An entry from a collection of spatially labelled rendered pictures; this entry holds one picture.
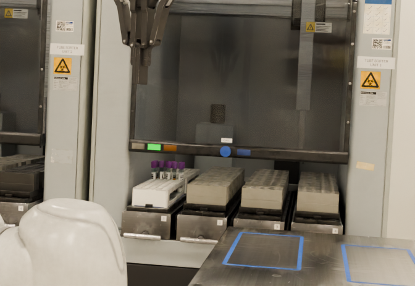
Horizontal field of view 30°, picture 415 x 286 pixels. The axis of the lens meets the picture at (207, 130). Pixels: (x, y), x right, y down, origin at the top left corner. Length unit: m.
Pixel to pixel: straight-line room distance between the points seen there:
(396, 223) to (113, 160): 1.47
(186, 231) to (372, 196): 0.51
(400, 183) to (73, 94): 1.56
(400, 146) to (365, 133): 1.14
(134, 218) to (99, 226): 1.03
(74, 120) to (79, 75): 0.13
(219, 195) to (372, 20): 0.63
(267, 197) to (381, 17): 0.57
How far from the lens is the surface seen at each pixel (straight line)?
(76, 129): 2.24
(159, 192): 2.14
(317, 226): 2.07
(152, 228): 2.12
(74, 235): 1.08
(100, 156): 2.22
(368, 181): 2.15
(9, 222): 2.23
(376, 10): 2.15
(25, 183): 2.28
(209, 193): 2.15
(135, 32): 1.49
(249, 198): 2.14
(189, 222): 2.09
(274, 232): 1.83
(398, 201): 3.29
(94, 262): 1.08
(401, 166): 3.27
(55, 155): 2.26
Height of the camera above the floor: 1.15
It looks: 3 degrees down
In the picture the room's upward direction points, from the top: 3 degrees clockwise
